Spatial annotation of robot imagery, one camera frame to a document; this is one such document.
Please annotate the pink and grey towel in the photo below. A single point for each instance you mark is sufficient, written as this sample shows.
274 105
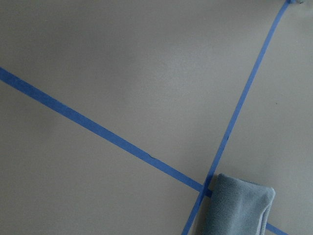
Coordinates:
238 207

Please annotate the blue tape grid lines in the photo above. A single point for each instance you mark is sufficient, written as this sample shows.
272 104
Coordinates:
106 134

